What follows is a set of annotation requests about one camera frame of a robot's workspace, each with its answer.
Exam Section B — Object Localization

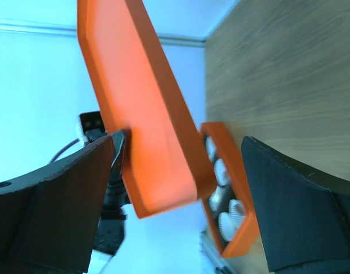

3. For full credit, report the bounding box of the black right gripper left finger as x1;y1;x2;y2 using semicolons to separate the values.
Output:
0;136;115;273

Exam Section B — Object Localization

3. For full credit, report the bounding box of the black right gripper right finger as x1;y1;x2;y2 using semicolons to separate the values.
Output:
241;136;350;273

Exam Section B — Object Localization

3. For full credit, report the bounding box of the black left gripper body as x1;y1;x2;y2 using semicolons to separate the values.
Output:
93;180;127;256

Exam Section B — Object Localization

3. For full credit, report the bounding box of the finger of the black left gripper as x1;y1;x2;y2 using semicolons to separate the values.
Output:
111;130;132;183

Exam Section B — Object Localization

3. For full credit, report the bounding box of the orange tray lid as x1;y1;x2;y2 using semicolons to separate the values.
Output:
77;1;216;219

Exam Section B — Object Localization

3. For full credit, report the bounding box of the orange chocolate box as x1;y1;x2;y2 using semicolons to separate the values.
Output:
201;122;259;258

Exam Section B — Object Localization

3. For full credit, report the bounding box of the white paper cup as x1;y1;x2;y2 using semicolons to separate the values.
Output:
205;136;218;165
229;199;246;227
214;159;230;187
218;212;243;241
209;187;225;212

